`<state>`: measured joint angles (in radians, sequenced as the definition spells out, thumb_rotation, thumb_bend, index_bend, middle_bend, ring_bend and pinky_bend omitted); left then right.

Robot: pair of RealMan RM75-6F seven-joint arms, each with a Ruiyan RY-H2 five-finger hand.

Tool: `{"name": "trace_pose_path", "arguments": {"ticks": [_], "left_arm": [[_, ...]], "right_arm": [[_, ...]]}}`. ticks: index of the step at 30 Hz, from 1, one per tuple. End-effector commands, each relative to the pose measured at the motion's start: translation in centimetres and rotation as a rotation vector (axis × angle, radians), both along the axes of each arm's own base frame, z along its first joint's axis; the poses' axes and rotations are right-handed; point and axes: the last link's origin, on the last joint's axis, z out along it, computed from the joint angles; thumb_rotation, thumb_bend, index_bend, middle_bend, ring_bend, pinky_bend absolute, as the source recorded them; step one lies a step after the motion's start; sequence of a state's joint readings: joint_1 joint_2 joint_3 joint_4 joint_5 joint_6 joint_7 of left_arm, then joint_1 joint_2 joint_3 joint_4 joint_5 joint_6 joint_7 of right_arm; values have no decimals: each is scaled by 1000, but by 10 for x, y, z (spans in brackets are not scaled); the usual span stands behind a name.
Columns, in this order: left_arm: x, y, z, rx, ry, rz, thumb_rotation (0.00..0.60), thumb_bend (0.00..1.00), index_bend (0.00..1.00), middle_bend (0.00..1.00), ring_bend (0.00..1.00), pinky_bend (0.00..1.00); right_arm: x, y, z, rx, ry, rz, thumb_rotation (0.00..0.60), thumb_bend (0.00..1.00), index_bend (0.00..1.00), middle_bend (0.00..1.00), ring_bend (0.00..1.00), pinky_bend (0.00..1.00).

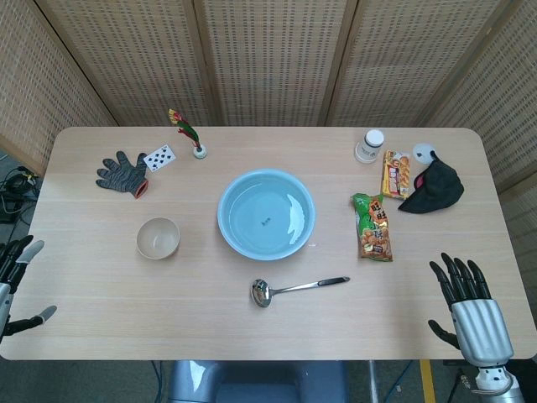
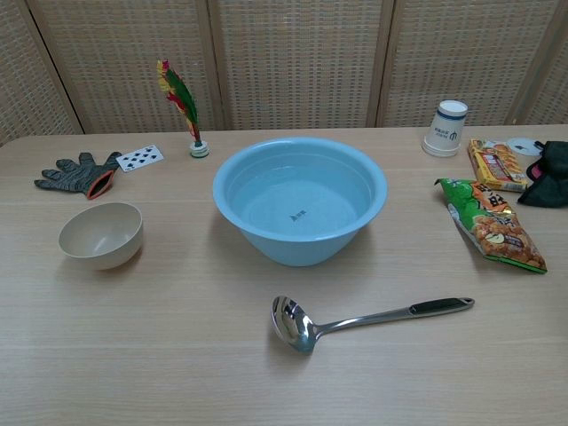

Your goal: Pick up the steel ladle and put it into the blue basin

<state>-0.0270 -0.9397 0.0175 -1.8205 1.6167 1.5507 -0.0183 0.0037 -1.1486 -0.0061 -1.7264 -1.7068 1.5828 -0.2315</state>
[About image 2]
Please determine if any grey knit work glove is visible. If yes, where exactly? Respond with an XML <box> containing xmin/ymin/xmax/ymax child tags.
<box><xmin>34</xmin><ymin>152</ymin><xmax>122</xmax><ymax>201</ymax></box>

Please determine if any woven rattan folding screen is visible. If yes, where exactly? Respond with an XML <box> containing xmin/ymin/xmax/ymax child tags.
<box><xmin>0</xmin><ymin>0</ymin><xmax>568</xmax><ymax>148</ymax></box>

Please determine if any green snack bag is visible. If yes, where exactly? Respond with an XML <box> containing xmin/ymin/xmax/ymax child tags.
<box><xmin>433</xmin><ymin>177</ymin><xmax>548</xmax><ymax>274</ymax></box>

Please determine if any beige plastic bowl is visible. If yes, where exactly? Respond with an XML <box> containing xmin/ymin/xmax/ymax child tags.
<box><xmin>58</xmin><ymin>202</ymin><xmax>144</xmax><ymax>272</ymax></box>

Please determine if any nine of spades card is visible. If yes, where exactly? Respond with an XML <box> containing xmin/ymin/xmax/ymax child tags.
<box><xmin>114</xmin><ymin>144</ymin><xmax>166</xmax><ymax>172</ymax></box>

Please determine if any white round paper disc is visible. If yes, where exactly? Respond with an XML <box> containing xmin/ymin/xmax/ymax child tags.
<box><xmin>506</xmin><ymin>137</ymin><xmax>543</xmax><ymax>157</ymax></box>

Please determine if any black cloth cap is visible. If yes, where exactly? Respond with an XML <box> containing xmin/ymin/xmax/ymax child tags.
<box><xmin>517</xmin><ymin>140</ymin><xmax>568</xmax><ymax>208</ymax></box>

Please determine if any silver ladle with black handle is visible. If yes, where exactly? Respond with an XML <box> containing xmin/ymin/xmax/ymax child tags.
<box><xmin>271</xmin><ymin>295</ymin><xmax>476</xmax><ymax>355</ymax></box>

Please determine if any colourful feather shuttlecock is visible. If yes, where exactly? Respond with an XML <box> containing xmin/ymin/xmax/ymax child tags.
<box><xmin>155</xmin><ymin>59</ymin><xmax>210</xmax><ymax>159</ymax></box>

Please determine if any large blue plastic basin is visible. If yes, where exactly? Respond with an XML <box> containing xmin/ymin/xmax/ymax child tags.
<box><xmin>211</xmin><ymin>137</ymin><xmax>389</xmax><ymax>268</ymax></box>

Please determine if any yellow snack box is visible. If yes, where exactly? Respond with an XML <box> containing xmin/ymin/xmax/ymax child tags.
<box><xmin>467</xmin><ymin>138</ymin><xmax>533</xmax><ymax>193</ymax></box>

